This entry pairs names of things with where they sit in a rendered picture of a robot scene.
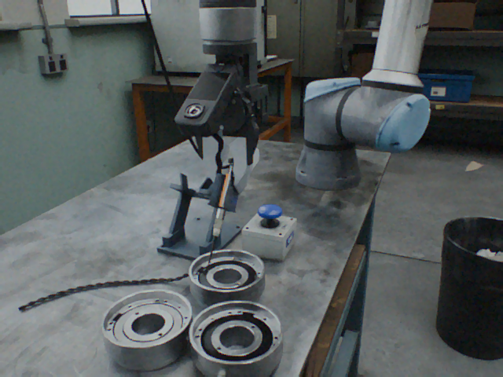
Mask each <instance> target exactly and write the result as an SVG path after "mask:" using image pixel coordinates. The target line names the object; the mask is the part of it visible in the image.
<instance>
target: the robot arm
mask: <svg viewBox="0 0 503 377"><path fill-rule="evenodd" d="M198 2H199V14H200V18H199V22H200V38H201V39H202V40H204V41H205V42H203V43H202V47H203V54H207V55H215V59H216V62H215V64H207V65H206V67H205V68H204V70H203V71H202V73H201V75H200V77H199V78H198V80H197V82H196V84H195V86H194V87H193V89H192V91H191V92H190V94H189V96H188V97H187V99H186V101H184V103H183V105H182V106H181V109H180V110H179V112H178V114H177V115H176V117H175V118H174V120H175V122H176V124H177V126H178V128H179V130H180V132H181V134H185V135H193V136H195V139H196V144H197V147H198V149H199V152H200V156H201V158H202V159H203V161H204V165H205V167H206V170H207V172H208V174H209V176H210V178H211V180H212V181H213V183H214V181H215V178H216V174H222V165H223V163H224V161H225V160H226V158H227V156H228V154H229V150H230V153H231V155H232V157H233V174H234V179H233V187H234V189H235V191H236V193H237V195H240V194H242V192H243V191H244V190H245V188H246V185H247V184H248V181H249V178H250V176H251V172H252V169H253V168H254V167H255V165H256V164H257V162H258V160H259V150H258V149H257V148H256V147H257V144H258V141H259V128H258V126H257V125H256V124H257V122H258V115H259V114H260V122H261V123H264V122H265V121H267V120H268V119H269V85H259V84H258V83H257V42H253V39H256V38H257V8H253V7H256V0H198ZM432 4H434V2H433V0H385V4H384V11H383V16H382V20H381V24H380V32H379V36H378V40H377V44H376V52H375V57H374V61H373V68H372V70H371V71H370V73H369V74H368V75H366V76H365V77H363V78H362V85H361V83H360V80H359V79H330V80H323V81H317V82H312V83H310V84H309V85H308V86H307V88H306V96H305V100H304V103H305V119H304V146H303V150H302V153H301V156H300V157H299V162H298V165H297V167H296V180H297V181H298V182H299V183H300V184H302V185H305V186H307V187H308V188H311V189H318V190H325V191H339V190H345V189H351V188H353V187H354V186H356V185H357V184H358V183H359V182H360V179H361V170H360V166H359V163H358V157H357V154H356V151H355V144H358V145H364V146H368V147H371V148H377V149H378V150H380V151H382V152H385V151H388V152H396V153H401V152H406V151H408V150H409V149H411V148H412V147H413V146H414V145H415V144H416V143H417V142H418V141H419V140H420V138H421V137H422V135H423V133H424V131H425V129H426V127H427V124H428V120H429V116H430V108H429V107H430V104H429V101H428V99H427V98H426V97H424V96H423V94H422V91H423V87H424V86H423V84H422V83H421V81H420V80H419V79H418V72H419V68H420V62H421V58H422V53H423V50H424V44H425V39H426V36H427V32H428V25H429V22H430V19H431V12H432V7H433V5H432ZM212 8H213V9H212ZM216 8H240V9H216ZM265 96H266V113H265V114H263V97H265ZM257 100H259V103H260V107H258V104H257ZM223 130H228V131H229V132H230V133H231V135H235V134H238V136H239V137H236V139H235V140H234V141H232V142H231V143H230V144H229V146H228V145H226V144H224V141H223V136H222V131H223Z"/></svg>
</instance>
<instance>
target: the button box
mask: <svg viewBox="0 0 503 377"><path fill-rule="evenodd" d="M296 220H297V219H296V218H287V217H282V216H280V217H279V218H275V219H274V222H273V223H267V222H266V219H265V218H261V217H259V216H258V215H257V214H256V215H255V216H254V218H253V219H252V220H251V221H250V222H249V223H248V224H246V226H245V227H244V228H243V229H242V244H243V251H247V252H250V253H252V254H254V255H256V256H257V257H260V258H268V259H272V260H276V261H280V262H283V260H284V259H285V258H286V257H287V255H288V253H289V252H290V250H291V249H292V248H293V246H294V245H295V243H296Z"/></svg>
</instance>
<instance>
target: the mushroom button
mask: <svg viewBox="0 0 503 377"><path fill-rule="evenodd" d="M257 215H258V216H259V217H261V218H265V219H266V222H267V223H273V222H274V219H275V218H279V217H280V216H281V215H282V209H281V208H280V207H279V206H278V205H274V204H266V205H262V206H260V207H259V208H258V210H257Z"/></svg>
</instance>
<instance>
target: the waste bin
mask: <svg viewBox="0 0 503 377"><path fill-rule="evenodd" d="M443 237H444V238H443V242H442V248H441V256H440V258H441V263H442V264H441V273H440V282H439V300H438V309H437V317H436V329H437V332H438V333H439V335H440V337H441V338H442V339H443V340H444V341H445V342H446V343H447V344H448V345H449V346H451V347H452V348H454V349H455V350H457V351H459V352H461V353H464V354H466V355H469V356H471V357H476V358H482V359H499V358H503V261H499V259H498V260H494V259H491V258H488V257H485V256H482V255H480V254H477V252H478V251H480V250H481V249H484V250H487V249H489V251H490V252H491V253H494V252H495V254H494V255H496V253H498V252H499V251H500V252H502V253H503V219H501V218H493V217H487V216H464V217H459V218H455V219H454V220H452V221H449V222H448V223H447V224H446V226H445V227H444V230H443Z"/></svg>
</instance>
